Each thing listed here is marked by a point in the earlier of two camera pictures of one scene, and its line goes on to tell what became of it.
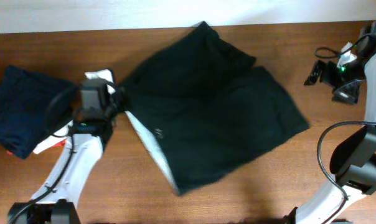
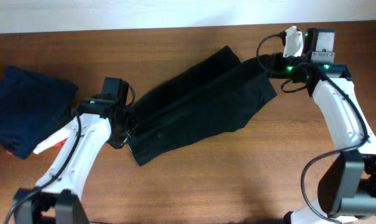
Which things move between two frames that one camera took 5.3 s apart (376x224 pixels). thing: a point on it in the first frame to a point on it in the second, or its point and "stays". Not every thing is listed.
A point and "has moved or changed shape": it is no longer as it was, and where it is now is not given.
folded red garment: x=59 y=144 stays
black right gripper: x=350 y=94 to x=277 y=73
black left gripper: x=122 y=99 to x=132 y=121
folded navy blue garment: x=25 y=107 stays
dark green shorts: x=203 y=108 has moved or changed shape
